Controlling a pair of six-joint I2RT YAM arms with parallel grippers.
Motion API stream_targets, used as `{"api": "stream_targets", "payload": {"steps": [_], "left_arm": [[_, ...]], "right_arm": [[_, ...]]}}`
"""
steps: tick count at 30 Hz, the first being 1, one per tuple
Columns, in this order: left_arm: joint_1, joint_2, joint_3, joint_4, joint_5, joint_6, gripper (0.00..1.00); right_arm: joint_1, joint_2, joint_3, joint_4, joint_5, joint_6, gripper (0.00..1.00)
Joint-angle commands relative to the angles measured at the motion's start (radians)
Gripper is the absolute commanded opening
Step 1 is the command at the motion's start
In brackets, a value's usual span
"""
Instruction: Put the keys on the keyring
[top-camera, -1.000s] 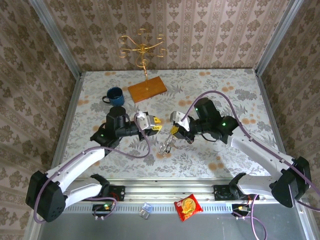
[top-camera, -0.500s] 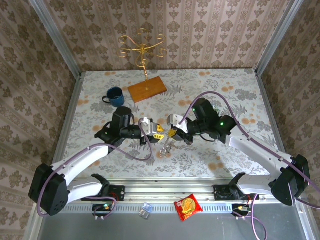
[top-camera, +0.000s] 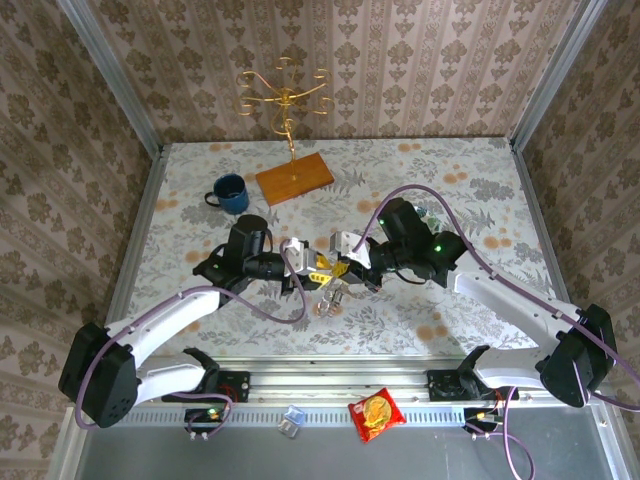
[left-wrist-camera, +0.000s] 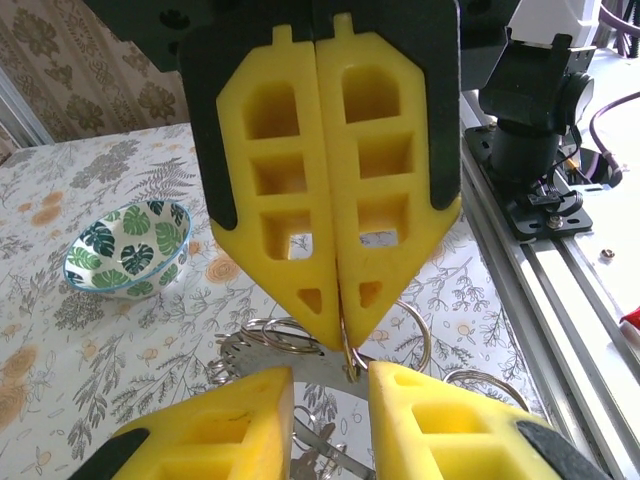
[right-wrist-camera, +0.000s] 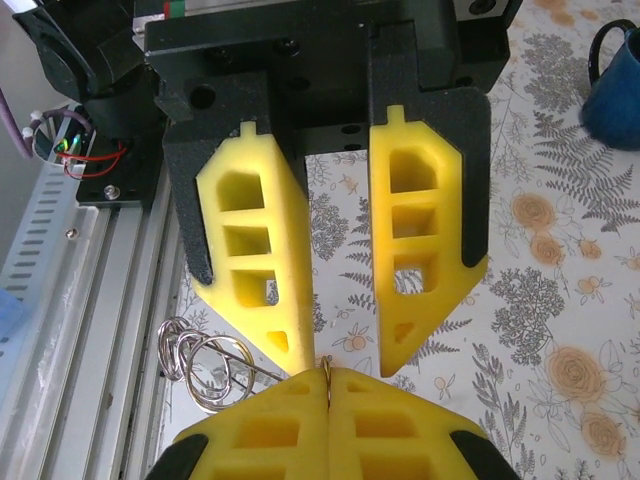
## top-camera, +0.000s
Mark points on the green leaf pattern bowl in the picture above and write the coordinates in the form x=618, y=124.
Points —
x=430, y=220

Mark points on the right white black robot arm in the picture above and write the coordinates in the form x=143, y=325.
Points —
x=510, y=300

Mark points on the small clear plastic box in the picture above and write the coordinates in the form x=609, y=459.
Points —
x=291, y=420

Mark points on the aluminium table side rail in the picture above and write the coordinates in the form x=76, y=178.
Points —
x=532, y=200
x=131, y=250

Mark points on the dark blue enamel mug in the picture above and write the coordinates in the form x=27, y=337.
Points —
x=232, y=200

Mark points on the grey metal panel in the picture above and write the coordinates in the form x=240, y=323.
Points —
x=250, y=460

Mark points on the small black controller board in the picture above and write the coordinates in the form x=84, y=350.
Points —
x=480, y=416
x=207, y=416

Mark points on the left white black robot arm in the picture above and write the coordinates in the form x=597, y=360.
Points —
x=165, y=320

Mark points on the red snack packet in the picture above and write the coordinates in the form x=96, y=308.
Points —
x=375, y=415

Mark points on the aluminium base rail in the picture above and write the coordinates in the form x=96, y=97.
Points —
x=330, y=385

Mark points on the floral table cover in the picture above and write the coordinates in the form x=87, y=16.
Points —
x=400, y=165

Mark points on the aluminium frame post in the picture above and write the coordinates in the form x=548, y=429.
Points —
x=112, y=75
x=557, y=75

